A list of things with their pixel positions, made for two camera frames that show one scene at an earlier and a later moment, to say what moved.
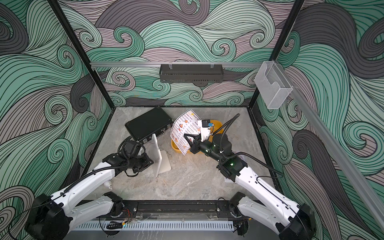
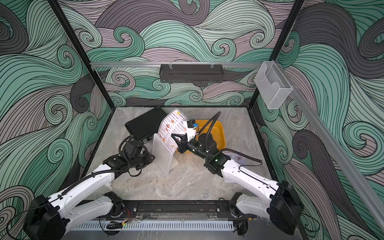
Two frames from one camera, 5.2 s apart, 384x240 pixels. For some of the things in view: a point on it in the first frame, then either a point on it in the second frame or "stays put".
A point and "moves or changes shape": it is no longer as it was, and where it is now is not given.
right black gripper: [196, 144] → [184, 144]
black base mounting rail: [179, 209] stays put
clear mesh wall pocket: [273, 86] stays put
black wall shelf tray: [191, 73] stays put
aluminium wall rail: [175, 64] stays put
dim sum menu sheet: [186, 123] moves or changes shape
